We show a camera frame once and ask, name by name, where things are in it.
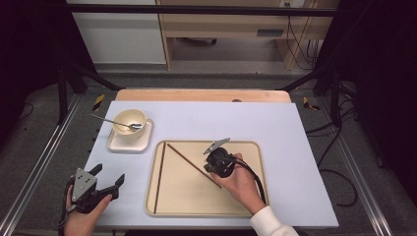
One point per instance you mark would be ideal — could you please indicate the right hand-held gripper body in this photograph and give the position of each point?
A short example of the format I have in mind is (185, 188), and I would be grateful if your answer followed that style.
(221, 162)

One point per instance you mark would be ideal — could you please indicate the white square plate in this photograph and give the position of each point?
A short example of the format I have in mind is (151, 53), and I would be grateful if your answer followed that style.
(128, 146)

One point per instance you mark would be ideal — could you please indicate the metal spoon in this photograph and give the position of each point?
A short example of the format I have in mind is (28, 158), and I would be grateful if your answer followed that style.
(114, 122)

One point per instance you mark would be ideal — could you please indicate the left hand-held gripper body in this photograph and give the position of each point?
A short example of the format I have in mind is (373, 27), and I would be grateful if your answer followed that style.
(83, 183)

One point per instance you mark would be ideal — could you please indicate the person's left hand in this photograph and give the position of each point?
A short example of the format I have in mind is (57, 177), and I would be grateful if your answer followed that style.
(82, 224)

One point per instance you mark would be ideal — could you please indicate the yellow black striped tape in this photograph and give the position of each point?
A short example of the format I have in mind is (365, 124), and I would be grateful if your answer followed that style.
(98, 102)
(308, 103)

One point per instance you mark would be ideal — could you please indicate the aluminium floor rail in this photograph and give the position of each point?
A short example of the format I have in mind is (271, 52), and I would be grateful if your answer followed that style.
(357, 173)
(39, 160)

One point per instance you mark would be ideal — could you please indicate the white cabinet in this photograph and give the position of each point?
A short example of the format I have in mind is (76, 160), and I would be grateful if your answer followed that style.
(121, 39)

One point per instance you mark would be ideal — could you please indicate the light wooden desk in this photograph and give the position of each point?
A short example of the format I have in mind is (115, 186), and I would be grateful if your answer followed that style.
(229, 24)

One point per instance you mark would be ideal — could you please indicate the black metal stand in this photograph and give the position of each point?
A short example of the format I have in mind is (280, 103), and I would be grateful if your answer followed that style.
(62, 91)
(335, 98)

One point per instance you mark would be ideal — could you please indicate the light wooden table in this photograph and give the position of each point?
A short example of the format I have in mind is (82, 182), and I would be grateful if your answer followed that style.
(196, 95)

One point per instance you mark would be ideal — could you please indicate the person's right hand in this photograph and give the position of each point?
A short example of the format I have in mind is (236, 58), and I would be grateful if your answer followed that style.
(242, 187)

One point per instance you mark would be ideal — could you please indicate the black horizontal frame bar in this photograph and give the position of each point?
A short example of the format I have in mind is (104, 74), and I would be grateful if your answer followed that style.
(196, 10)

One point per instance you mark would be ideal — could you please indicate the beige rectangular tray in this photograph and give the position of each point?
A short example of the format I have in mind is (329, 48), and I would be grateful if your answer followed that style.
(183, 200)

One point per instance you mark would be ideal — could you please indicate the brown chopstick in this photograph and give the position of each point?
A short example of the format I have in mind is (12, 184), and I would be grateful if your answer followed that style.
(187, 158)
(159, 177)

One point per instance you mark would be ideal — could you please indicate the beige bowl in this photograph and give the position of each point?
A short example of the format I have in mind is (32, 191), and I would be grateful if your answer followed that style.
(126, 118)

